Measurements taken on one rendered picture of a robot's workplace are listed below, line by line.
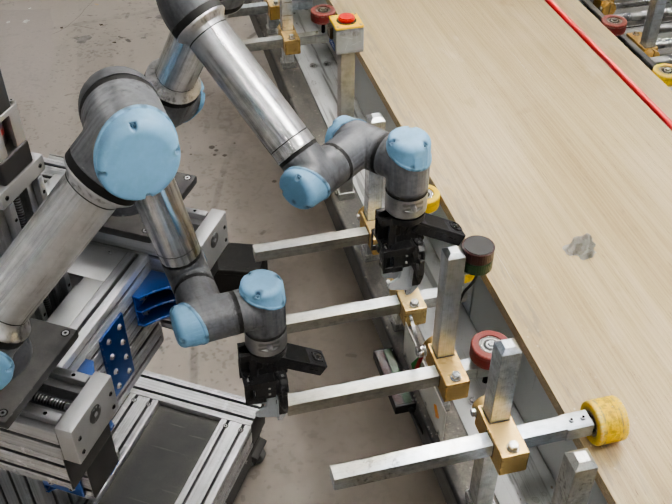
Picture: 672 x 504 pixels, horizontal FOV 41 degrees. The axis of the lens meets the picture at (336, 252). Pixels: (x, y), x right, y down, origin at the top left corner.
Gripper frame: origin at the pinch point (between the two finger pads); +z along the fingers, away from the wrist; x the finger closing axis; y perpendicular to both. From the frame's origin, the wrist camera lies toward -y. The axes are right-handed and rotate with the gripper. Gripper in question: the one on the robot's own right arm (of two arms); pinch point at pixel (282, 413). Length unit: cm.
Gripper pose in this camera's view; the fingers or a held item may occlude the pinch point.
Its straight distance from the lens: 177.0
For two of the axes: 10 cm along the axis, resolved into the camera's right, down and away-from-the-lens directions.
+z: 0.0, 7.6, 6.5
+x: 2.5, 6.3, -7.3
